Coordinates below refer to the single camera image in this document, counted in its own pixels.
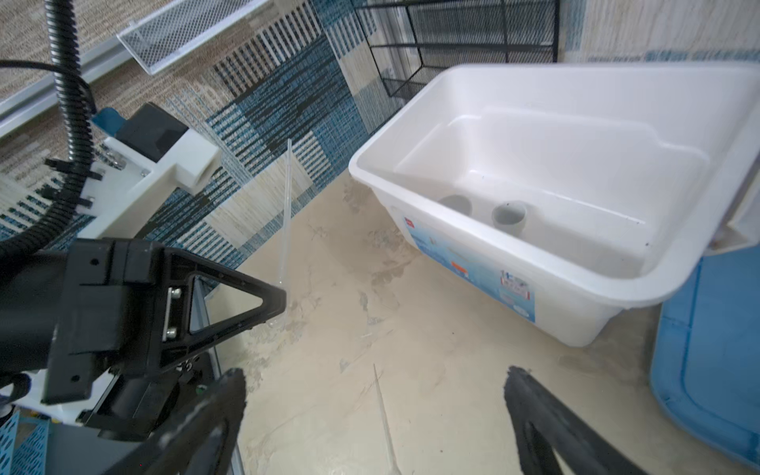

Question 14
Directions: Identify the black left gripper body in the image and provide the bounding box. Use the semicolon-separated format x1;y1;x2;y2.
1;239;171;441

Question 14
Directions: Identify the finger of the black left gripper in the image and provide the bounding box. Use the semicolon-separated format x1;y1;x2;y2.
160;249;287;370

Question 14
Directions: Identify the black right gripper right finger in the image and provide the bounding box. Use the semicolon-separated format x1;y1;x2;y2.
504;366;644;474

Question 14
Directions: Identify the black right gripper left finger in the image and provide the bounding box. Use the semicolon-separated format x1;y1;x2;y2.
105;368;247;474

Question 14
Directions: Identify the small white ceramic crucible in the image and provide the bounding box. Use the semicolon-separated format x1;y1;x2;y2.
491;201;528;237

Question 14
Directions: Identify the white ceramic dish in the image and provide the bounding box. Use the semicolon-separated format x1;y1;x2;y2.
439;194;473;217

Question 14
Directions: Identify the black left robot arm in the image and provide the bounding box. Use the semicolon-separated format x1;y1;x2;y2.
1;1;286;441

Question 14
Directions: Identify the blue plastic bin lid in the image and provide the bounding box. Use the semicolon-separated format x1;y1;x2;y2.
649;247;759;470

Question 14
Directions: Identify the white plastic storage bin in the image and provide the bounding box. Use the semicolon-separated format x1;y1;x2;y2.
348;61;759;348

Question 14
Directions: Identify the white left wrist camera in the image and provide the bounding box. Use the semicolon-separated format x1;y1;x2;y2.
77;103;222;239

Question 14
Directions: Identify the white wire mesh basket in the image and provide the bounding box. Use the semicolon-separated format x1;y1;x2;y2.
117;0;265;75

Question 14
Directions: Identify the black wire shelf rack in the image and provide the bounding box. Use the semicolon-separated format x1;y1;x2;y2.
351;0;561;100

